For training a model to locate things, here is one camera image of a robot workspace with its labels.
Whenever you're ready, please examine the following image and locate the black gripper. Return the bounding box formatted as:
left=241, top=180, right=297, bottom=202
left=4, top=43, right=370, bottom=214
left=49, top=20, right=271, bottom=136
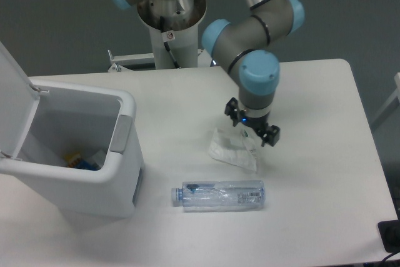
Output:
left=224, top=98, right=280, bottom=147

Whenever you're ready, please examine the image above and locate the white furniture leg at right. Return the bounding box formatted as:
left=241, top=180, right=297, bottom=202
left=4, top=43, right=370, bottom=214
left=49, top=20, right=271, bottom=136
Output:
left=370, top=73, right=399, bottom=131

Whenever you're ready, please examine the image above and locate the white plastic wrapper bag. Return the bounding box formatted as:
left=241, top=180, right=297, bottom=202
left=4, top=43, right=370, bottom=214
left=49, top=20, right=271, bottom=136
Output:
left=208, top=127, right=258, bottom=173

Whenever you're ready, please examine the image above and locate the black cable on pedestal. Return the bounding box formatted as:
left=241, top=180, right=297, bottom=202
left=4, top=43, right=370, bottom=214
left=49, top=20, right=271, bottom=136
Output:
left=159, top=15, right=182, bottom=69

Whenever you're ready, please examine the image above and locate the black device at table edge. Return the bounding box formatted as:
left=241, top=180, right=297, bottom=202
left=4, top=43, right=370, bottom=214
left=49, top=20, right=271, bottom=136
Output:
left=377, top=219, right=399, bottom=253

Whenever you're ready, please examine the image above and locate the clear plastic water bottle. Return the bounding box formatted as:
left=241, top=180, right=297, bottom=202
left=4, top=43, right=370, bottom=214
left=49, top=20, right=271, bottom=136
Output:
left=171, top=180, right=266, bottom=212

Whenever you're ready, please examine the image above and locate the white metal base frame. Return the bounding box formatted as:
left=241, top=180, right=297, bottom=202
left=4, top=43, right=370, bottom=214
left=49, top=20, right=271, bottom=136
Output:
left=107, top=49, right=217, bottom=73

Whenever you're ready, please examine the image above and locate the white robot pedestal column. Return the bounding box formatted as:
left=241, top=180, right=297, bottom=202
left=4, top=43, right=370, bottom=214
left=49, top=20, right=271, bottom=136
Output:
left=137, top=0, right=207, bottom=69

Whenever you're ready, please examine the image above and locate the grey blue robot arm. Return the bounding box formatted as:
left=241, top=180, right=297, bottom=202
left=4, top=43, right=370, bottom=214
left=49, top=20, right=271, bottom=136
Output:
left=112, top=0, right=305, bottom=146

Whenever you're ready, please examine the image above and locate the white trash can lid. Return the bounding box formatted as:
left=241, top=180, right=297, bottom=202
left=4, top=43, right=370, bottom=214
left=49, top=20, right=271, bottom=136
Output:
left=1, top=45, right=49, bottom=158

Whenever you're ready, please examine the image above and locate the white trash can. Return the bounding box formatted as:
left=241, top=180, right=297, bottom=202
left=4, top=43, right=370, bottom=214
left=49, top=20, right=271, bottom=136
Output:
left=1, top=79, right=144, bottom=218

